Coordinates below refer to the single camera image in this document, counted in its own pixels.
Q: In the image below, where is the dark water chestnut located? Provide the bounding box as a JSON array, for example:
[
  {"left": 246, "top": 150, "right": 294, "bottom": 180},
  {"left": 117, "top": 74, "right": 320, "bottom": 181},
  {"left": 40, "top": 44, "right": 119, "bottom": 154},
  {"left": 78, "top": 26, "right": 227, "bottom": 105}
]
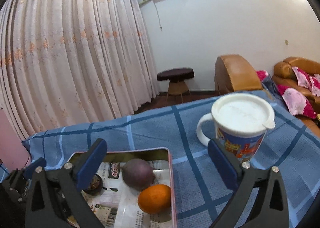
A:
[{"left": 84, "top": 174, "right": 103, "bottom": 195}]

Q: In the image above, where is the pink metal tin box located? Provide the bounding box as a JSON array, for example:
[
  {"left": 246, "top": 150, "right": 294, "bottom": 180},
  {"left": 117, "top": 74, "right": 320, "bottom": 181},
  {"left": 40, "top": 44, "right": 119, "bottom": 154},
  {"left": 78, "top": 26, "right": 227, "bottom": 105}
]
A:
[{"left": 81, "top": 147, "right": 177, "bottom": 227}]

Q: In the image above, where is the purple round fruit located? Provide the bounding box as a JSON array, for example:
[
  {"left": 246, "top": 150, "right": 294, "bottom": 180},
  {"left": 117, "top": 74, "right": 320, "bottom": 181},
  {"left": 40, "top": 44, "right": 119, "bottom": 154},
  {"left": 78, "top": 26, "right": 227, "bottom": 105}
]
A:
[{"left": 122, "top": 159, "right": 155, "bottom": 191}]

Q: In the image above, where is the large orange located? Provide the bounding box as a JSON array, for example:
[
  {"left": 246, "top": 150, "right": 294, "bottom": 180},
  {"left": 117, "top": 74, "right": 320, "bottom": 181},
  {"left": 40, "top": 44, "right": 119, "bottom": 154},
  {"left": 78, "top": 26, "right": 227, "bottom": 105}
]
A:
[{"left": 137, "top": 184, "right": 171, "bottom": 214}]

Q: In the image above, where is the pink electric kettle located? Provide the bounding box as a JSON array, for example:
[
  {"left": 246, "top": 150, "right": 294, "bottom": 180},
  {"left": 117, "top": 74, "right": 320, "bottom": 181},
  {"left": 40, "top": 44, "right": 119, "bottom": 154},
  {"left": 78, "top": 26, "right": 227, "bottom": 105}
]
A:
[{"left": 0, "top": 109, "right": 31, "bottom": 172}]

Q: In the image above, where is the white printed mug with lid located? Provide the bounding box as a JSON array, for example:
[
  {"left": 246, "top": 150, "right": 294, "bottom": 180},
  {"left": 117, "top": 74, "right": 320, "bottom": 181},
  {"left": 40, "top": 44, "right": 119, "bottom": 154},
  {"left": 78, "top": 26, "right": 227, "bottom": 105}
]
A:
[{"left": 196, "top": 93, "right": 276, "bottom": 162}]

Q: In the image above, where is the pink floral blanket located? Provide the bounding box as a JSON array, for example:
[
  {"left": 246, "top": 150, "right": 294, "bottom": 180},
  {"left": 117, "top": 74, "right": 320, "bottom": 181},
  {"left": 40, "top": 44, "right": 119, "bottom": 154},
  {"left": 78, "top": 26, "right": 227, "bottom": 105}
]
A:
[{"left": 256, "top": 70, "right": 319, "bottom": 120}]

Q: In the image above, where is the floral pink curtain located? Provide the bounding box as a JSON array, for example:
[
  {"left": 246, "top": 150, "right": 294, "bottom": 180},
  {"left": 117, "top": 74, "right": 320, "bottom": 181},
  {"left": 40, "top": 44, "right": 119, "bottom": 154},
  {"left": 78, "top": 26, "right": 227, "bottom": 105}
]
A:
[{"left": 1, "top": 0, "right": 159, "bottom": 139}]

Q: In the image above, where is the brown leather sofa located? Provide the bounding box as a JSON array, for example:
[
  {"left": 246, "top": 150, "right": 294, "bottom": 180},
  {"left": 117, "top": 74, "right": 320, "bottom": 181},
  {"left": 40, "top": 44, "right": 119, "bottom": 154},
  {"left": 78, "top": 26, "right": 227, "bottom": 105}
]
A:
[{"left": 271, "top": 56, "right": 320, "bottom": 139}]

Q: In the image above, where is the brown leather armchair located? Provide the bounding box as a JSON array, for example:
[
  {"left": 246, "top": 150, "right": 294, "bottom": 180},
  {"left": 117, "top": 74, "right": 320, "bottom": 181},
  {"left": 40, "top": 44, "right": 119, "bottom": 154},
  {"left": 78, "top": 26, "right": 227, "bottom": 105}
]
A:
[{"left": 214, "top": 54, "right": 263, "bottom": 95}]

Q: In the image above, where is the dark round stool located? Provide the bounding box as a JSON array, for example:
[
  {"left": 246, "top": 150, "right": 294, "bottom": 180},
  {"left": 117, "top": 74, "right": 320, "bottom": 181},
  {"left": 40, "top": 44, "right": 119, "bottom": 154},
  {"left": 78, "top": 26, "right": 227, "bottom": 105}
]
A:
[{"left": 157, "top": 68, "right": 194, "bottom": 102}]

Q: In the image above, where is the air conditioner cable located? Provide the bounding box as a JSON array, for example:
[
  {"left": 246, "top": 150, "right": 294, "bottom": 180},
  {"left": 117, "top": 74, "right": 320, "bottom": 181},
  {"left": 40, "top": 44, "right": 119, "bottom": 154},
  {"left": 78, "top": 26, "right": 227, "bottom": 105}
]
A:
[{"left": 154, "top": 1, "right": 164, "bottom": 31}]

